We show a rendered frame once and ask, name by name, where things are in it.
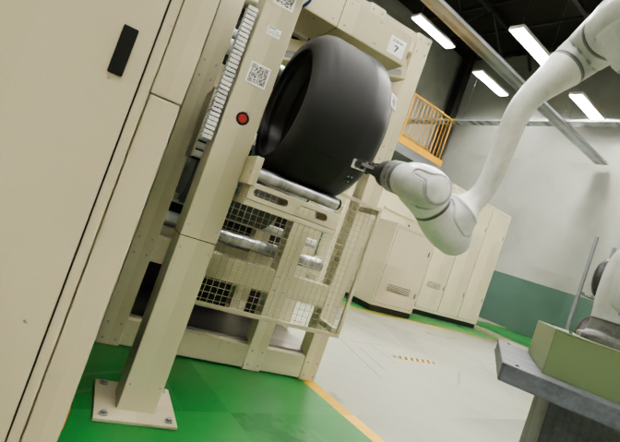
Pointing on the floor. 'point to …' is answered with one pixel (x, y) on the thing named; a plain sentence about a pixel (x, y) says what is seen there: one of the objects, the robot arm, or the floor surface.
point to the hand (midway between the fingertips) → (359, 164)
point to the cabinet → (391, 268)
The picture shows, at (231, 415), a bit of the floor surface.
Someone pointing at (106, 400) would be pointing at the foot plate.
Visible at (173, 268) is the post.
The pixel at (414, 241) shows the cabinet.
